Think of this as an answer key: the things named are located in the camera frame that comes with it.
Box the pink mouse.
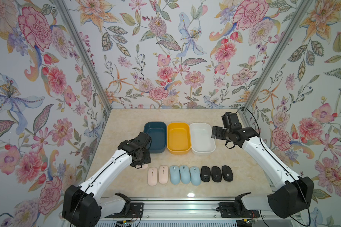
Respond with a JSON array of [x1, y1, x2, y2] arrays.
[[147, 167, 158, 186], [158, 165, 169, 184], [137, 164, 148, 169]]

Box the light blue mouse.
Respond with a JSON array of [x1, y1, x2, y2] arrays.
[[169, 166, 181, 185], [189, 166, 201, 186], [179, 165, 191, 184]]

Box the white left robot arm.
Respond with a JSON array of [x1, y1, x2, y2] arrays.
[[62, 133, 152, 227]]

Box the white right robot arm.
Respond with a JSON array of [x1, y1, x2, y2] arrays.
[[211, 126, 314, 218]]

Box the white storage box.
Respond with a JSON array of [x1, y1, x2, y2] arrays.
[[189, 123, 216, 156]]

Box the dark teal storage box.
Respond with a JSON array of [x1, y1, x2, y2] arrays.
[[144, 122, 167, 154]]

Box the yellow storage box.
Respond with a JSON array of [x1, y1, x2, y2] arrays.
[[167, 123, 191, 155]]

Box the black mouse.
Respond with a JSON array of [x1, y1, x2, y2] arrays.
[[211, 166, 223, 183], [221, 165, 234, 182], [200, 166, 211, 183]]

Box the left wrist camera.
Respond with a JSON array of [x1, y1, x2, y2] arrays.
[[133, 132, 152, 149]]

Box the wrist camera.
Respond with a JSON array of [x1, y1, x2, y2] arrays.
[[222, 112, 242, 132], [133, 132, 152, 149]]

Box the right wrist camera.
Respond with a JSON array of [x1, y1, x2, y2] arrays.
[[222, 112, 242, 132]]

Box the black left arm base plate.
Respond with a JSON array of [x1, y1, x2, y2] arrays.
[[106, 202, 144, 219]]

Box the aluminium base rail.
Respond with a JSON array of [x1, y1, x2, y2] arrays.
[[61, 197, 273, 227]]

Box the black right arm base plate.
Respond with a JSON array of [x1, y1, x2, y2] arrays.
[[216, 202, 260, 219]]

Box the right aluminium corner post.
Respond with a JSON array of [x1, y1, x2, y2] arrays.
[[243, 1, 313, 110]]

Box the aluminium corner post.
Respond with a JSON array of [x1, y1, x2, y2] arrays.
[[54, 0, 112, 113], [243, 1, 313, 110]]

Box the left aluminium corner post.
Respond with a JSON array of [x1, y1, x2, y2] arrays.
[[54, 0, 112, 113]]

